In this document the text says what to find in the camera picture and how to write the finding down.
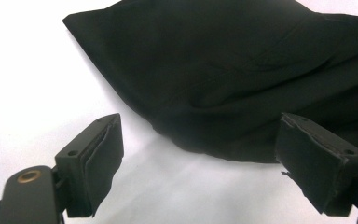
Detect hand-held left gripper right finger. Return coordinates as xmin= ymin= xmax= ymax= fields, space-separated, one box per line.
xmin=274 ymin=112 xmax=358 ymax=217

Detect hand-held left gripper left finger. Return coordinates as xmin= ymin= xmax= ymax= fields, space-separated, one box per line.
xmin=54 ymin=113 xmax=125 ymax=218

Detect black shorts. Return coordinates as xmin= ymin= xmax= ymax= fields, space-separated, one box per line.
xmin=62 ymin=0 xmax=358 ymax=222

